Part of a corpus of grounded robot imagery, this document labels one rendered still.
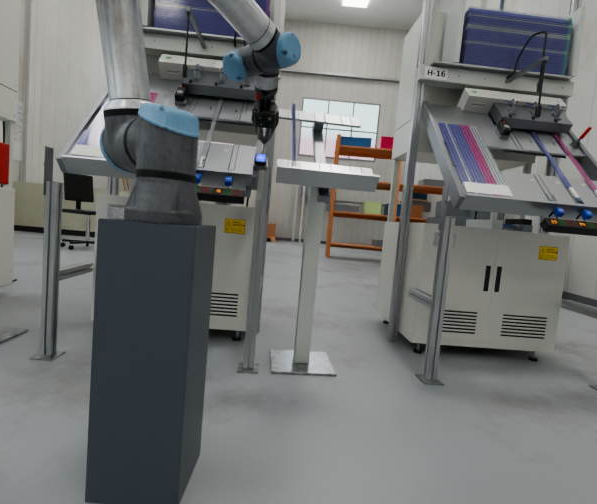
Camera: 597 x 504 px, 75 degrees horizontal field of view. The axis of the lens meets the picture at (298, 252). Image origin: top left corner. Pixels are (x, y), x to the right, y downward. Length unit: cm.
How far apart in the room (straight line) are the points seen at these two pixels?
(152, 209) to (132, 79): 30
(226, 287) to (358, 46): 1093
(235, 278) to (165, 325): 101
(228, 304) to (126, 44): 115
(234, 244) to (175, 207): 98
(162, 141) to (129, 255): 22
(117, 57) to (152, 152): 24
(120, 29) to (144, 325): 60
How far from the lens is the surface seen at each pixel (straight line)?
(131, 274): 78
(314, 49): 1214
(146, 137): 82
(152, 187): 79
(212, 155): 155
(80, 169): 161
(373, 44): 1236
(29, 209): 802
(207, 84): 189
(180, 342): 78
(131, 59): 96
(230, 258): 175
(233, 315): 179
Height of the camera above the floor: 58
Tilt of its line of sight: 4 degrees down
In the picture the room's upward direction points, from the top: 5 degrees clockwise
